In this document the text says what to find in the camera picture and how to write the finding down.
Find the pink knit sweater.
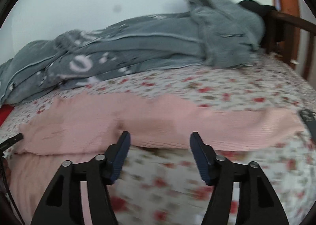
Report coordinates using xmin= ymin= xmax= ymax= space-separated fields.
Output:
xmin=10 ymin=93 xmax=304 ymax=224

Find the red pillow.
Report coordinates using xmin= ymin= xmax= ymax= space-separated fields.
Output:
xmin=0 ymin=105 xmax=14 ymax=126

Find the floral bed sheet mattress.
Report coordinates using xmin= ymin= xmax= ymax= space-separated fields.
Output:
xmin=1 ymin=55 xmax=315 ymax=224

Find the black garment on footboard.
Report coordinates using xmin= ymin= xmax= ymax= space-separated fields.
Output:
xmin=238 ymin=0 xmax=285 ymax=48

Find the grey floral quilt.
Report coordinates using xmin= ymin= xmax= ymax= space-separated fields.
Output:
xmin=1 ymin=0 xmax=265 ymax=105

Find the brown wooden door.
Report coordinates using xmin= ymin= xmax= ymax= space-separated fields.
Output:
xmin=273 ymin=0 xmax=300 ymax=69

